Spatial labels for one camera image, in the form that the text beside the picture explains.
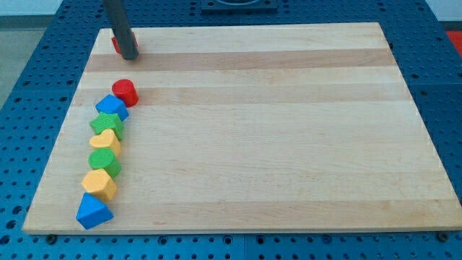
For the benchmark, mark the blue triangle block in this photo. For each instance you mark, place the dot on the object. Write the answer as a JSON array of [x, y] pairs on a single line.
[[92, 212]]

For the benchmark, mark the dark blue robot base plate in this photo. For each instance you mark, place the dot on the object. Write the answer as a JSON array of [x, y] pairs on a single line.
[[237, 5]]

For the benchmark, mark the yellow heart block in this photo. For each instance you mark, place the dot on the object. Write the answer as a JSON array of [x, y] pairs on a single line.
[[106, 139]]

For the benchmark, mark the yellow hexagon block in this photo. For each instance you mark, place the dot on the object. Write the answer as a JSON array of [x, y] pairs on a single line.
[[99, 184]]

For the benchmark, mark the green cylinder block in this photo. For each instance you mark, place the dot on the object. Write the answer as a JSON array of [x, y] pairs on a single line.
[[105, 158]]

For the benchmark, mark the wooden board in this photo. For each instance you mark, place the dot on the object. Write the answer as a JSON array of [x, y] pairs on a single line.
[[253, 129]]

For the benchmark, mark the blue cube block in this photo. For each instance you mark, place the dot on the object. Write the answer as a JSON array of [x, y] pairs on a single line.
[[111, 104]]

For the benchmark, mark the red cylinder block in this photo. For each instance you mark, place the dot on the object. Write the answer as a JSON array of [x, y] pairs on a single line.
[[125, 90]]

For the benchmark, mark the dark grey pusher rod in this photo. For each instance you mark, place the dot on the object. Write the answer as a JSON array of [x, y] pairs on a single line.
[[121, 28]]

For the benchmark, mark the red block behind rod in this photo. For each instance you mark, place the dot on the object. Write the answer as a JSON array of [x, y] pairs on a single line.
[[116, 46]]

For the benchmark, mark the green star block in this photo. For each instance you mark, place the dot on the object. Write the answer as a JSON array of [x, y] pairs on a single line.
[[108, 121]]

